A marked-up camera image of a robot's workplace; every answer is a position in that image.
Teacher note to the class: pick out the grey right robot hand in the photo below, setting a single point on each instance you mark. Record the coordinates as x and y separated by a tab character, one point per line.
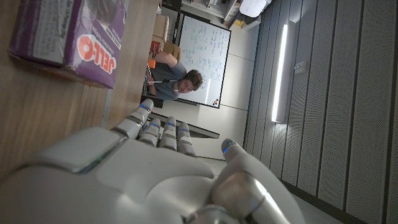
124	180

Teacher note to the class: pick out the thin white stick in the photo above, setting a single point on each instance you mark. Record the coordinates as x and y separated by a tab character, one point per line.
163	81

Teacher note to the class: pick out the person in grey t-shirt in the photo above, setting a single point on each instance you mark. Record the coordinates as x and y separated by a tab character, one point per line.
168	81

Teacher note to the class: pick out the orange block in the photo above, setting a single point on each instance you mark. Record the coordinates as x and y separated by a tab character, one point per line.
151	63

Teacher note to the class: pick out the purple Jell-O box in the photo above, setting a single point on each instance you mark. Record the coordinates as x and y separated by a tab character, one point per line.
93	46

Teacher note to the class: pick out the light wooden box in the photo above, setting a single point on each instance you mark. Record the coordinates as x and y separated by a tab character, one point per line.
161	28

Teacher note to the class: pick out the long ceiling light strip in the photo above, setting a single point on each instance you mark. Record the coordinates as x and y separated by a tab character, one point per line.
280	71

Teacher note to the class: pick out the whiteboard with black frame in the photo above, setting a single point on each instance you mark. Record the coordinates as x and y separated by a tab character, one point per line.
208	46

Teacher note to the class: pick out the grey ceiling switch box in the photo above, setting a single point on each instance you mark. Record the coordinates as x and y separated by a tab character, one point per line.
300	67

